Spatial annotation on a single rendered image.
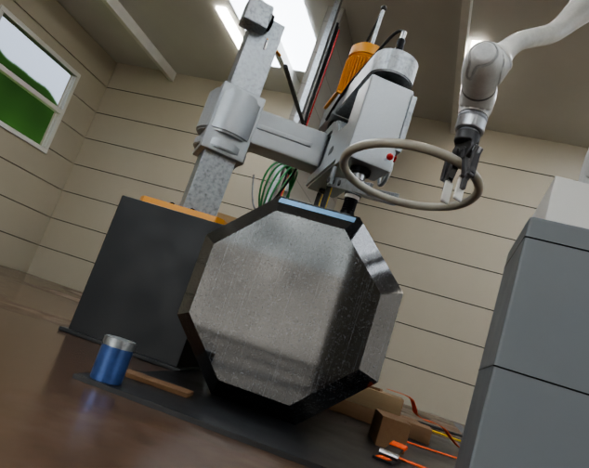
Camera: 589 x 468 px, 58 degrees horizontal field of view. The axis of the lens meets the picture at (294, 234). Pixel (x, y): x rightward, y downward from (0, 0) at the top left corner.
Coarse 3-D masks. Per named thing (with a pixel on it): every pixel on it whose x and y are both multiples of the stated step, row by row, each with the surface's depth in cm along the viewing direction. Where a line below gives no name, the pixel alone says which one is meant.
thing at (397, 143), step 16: (352, 144) 173; (368, 144) 166; (384, 144) 163; (400, 144) 160; (416, 144) 159; (448, 160) 160; (352, 176) 194; (480, 176) 167; (368, 192) 201; (480, 192) 174; (416, 208) 201; (432, 208) 198; (448, 208) 193
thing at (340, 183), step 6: (336, 180) 261; (342, 180) 249; (336, 186) 256; (342, 186) 245; (348, 186) 233; (354, 186) 224; (372, 186) 202; (354, 192) 232; (360, 192) 210; (384, 192) 219; (390, 192) 211; (366, 198) 241; (372, 198) 216; (378, 198) 203; (390, 204) 206
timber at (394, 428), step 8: (376, 416) 235; (384, 416) 218; (392, 416) 229; (376, 424) 227; (384, 424) 217; (392, 424) 217; (400, 424) 217; (408, 424) 217; (376, 432) 221; (384, 432) 216; (392, 432) 216; (400, 432) 216; (408, 432) 216; (376, 440) 216; (384, 440) 216; (392, 440) 215; (400, 440) 215
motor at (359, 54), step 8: (352, 48) 326; (360, 48) 320; (368, 48) 319; (376, 48) 319; (352, 56) 322; (360, 56) 321; (368, 56) 320; (352, 64) 320; (360, 64) 318; (344, 72) 323; (352, 72) 318; (344, 80) 319; (344, 88) 317; (328, 104) 327
